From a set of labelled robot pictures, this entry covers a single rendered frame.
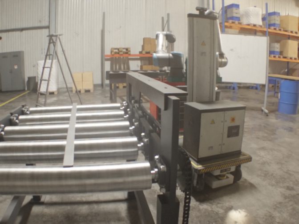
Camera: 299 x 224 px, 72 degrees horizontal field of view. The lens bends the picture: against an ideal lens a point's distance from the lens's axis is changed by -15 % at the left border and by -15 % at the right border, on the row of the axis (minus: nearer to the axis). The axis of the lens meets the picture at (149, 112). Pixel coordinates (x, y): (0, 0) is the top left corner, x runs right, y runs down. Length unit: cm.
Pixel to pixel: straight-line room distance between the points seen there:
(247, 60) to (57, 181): 556
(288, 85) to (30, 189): 618
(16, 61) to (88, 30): 367
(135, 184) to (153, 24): 1114
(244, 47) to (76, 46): 785
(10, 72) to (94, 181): 1093
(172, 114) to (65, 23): 1099
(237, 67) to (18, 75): 920
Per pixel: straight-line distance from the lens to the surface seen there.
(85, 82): 935
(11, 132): 151
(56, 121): 171
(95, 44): 1142
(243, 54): 601
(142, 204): 166
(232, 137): 246
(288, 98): 651
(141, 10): 1180
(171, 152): 83
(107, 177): 85
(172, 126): 80
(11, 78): 1164
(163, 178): 89
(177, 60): 259
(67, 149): 104
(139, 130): 142
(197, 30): 260
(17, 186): 92
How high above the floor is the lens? 129
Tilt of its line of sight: 13 degrees down
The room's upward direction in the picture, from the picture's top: straight up
